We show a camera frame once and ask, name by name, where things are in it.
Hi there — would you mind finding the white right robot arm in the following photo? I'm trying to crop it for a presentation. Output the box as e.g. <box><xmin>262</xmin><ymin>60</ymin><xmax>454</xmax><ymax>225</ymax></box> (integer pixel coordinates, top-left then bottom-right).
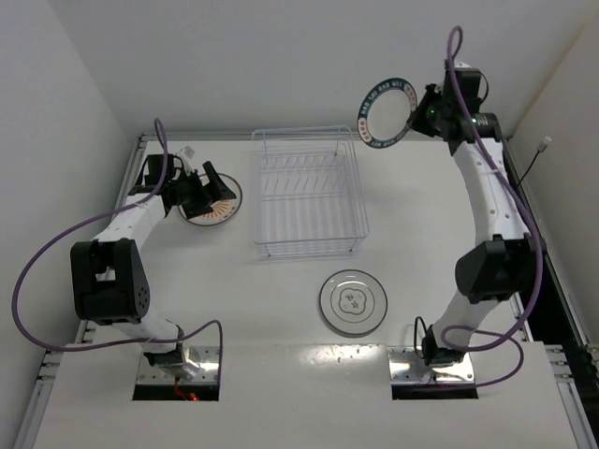
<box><xmin>408</xmin><ymin>65</ymin><xmax>538</xmax><ymax>366</ymax></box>

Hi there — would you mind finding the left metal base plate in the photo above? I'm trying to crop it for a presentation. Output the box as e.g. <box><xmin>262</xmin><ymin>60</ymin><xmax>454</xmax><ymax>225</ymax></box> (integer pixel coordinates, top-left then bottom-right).
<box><xmin>136</xmin><ymin>345</ymin><xmax>221</xmax><ymax>386</ymax></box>

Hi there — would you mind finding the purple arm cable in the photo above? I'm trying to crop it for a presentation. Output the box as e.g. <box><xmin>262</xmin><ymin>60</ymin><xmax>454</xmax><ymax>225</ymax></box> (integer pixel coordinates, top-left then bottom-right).
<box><xmin>11</xmin><ymin>117</ymin><xmax>225</xmax><ymax>370</ymax></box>
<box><xmin>411</xmin><ymin>25</ymin><xmax>547</xmax><ymax>389</ymax></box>

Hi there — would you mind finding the green rimmed lettered plate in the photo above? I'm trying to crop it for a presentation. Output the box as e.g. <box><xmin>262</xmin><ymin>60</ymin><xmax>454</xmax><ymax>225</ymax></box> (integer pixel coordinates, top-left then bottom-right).
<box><xmin>357</xmin><ymin>78</ymin><xmax>417</xmax><ymax>150</ymax></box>

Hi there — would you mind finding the black cable with white plug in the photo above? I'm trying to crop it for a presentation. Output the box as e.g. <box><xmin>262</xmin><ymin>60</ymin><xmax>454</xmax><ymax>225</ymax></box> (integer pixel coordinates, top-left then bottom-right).
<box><xmin>517</xmin><ymin>136</ymin><xmax>553</xmax><ymax>188</ymax></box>

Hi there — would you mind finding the white wire dish rack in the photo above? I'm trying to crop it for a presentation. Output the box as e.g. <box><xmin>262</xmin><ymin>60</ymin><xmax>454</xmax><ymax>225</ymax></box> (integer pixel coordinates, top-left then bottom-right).
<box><xmin>252</xmin><ymin>125</ymin><xmax>369</xmax><ymax>258</ymax></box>

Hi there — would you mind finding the aluminium table frame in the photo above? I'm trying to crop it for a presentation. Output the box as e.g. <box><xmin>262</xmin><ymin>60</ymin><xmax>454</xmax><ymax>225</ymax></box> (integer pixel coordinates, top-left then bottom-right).
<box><xmin>35</xmin><ymin>132</ymin><xmax>580</xmax><ymax>448</ymax></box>

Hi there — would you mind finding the white plate with cloud motif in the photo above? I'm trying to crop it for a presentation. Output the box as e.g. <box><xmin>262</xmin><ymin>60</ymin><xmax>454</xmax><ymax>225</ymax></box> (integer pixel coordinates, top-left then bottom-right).
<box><xmin>317</xmin><ymin>269</ymin><xmax>388</xmax><ymax>339</ymax></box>

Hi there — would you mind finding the orange sunburst plate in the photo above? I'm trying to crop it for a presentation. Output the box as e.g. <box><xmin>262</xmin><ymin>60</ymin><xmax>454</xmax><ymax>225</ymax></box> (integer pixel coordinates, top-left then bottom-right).
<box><xmin>177</xmin><ymin>172</ymin><xmax>243</xmax><ymax>227</ymax></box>

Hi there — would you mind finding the metal base plate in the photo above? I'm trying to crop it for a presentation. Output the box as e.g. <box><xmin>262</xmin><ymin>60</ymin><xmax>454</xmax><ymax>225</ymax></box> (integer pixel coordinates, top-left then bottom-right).
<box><xmin>136</xmin><ymin>345</ymin><xmax>221</xmax><ymax>386</ymax></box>
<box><xmin>387</xmin><ymin>346</ymin><xmax>475</xmax><ymax>385</ymax></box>

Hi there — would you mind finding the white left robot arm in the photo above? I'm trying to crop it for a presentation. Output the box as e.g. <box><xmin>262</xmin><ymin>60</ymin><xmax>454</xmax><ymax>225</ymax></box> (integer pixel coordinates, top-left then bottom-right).
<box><xmin>70</xmin><ymin>152</ymin><xmax>242</xmax><ymax>381</ymax></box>

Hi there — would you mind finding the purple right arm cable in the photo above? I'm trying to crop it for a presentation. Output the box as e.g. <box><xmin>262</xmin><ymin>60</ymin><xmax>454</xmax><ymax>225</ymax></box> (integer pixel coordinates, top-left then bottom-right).
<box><xmin>411</xmin><ymin>25</ymin><xmax>547</xmax><ymax>389</ymax></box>

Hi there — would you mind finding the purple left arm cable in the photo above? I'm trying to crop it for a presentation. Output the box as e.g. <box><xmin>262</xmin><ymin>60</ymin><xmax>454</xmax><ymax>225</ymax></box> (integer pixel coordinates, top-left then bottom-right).
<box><xmin>11</xmin><ymin>117</ymin><xmax>225</xmax><ymax>370</ymax></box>

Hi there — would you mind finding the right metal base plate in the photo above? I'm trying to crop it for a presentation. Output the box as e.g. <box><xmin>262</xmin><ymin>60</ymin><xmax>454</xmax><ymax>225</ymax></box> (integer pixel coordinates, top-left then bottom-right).
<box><xmin>387</xmin><ymin>346</ymin><xmax>475</xmax><ymax>385</ymax></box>

